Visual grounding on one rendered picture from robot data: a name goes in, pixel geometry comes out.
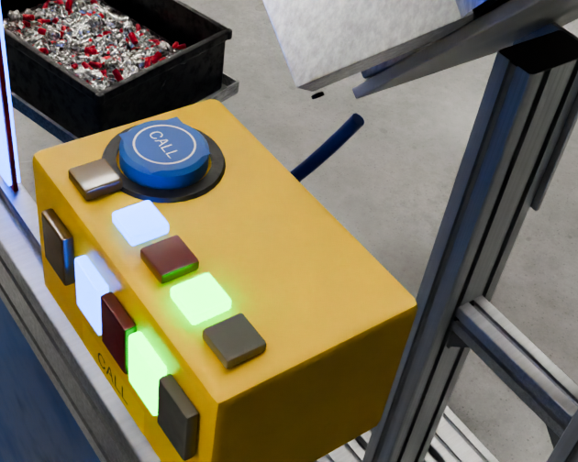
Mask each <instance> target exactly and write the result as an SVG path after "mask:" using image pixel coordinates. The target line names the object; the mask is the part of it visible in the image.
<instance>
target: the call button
mask: <svg viewBox="0 0 578 462"><path fill-rule="evenodd" d="M119 135H120V136H121V140H120V144H119V165H120V168H121V170H122V171H123V173H124V174H125V175H126V176H127V177H128V178H129V179H130V180H131V181H133V182H135V183H137V184H139V185H141V186H145V187H148V188H151V189H159V190H173V189H180V188H183V187H187V186H190V185H192V184H194V183H197V182H199V181H200V180H201V179H202V178H203V177H204V175H205V174H206V171H207V167H208V156H209V154H210V152H209V146H208V144H207V141H206V139H205V138H204V137H203V135H201V134H200V133H199V132H198V131H197V130H195V129H193V128H192V127H190V126H188V125H186V124H184V123H183V122H182V121H181V120H180V119H179V118H178V117H173V118H170V119H167V120H153V121H149V122H145V123H142V124H139V125H137V126H134V127H133V128H131V129H130V130H129V131H128V132H125V133H122V134H119Z"/></svg>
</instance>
